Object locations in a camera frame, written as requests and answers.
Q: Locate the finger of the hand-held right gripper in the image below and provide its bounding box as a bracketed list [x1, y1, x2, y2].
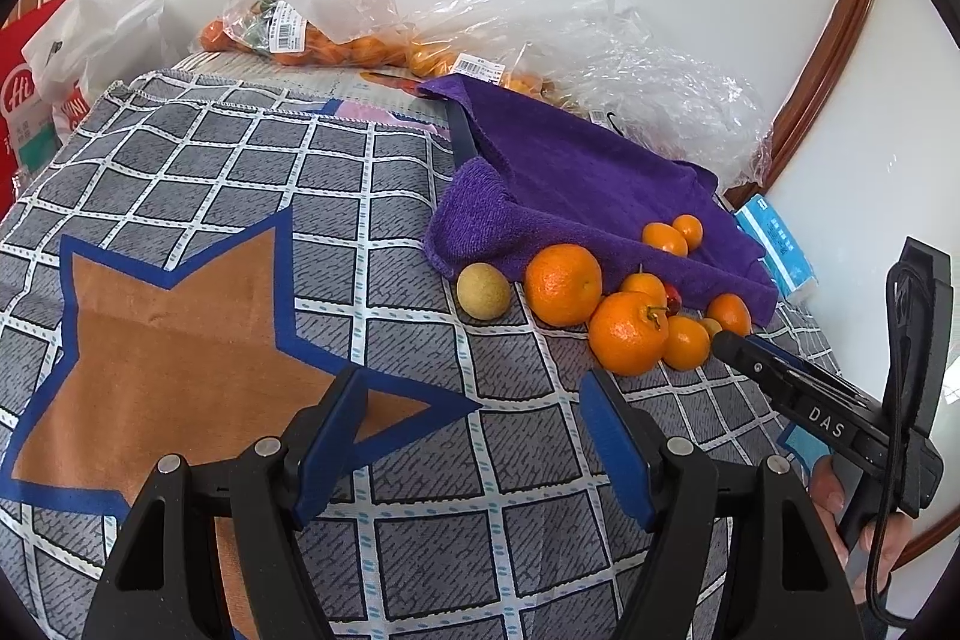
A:
[739, 340, 863, 402]
[711, 331, 807, 412]

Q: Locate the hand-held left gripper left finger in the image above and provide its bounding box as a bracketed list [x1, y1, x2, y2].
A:
[81, 364, 370, 640]

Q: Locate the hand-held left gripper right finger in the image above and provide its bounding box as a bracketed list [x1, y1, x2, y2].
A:
[579, 368, 863, 640]

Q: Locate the large orange with green stem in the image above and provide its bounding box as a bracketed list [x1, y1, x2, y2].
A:
[588, 291, 670, 376]

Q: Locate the large yellow-green longan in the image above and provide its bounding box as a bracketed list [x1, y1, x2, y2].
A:
[457, 263, 512, 319]

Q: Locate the purple towel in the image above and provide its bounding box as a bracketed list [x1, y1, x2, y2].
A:
[421, 74, 777, 327]

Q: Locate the person's right hand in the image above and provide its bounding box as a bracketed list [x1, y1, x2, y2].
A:
[812, 456, 901, 596]

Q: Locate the blue tissue pack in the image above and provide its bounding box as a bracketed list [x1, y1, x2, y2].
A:
[731, 195, 818, 300]

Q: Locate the small orange with stem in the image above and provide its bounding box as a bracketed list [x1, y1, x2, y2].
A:
[619, 269, 668, 305]

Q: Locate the grey checkered star blanket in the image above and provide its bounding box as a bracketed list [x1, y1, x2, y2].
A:
[0, 51, 848, 640]

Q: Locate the crumpled clear plastic bag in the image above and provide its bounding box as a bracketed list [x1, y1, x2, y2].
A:
[562, 10, 773, 199]

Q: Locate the clear bag of kumquats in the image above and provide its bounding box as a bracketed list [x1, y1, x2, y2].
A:
[405, 0, 623, 109]

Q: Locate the white plastic bag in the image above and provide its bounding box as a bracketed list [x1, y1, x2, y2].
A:
[21, 0, 167, 154]

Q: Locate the red paper bag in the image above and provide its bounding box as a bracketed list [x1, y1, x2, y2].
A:
[0, 0, 76, 214]

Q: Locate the brown wooden frame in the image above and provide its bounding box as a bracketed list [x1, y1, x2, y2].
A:
[720, 0, 890, 206]

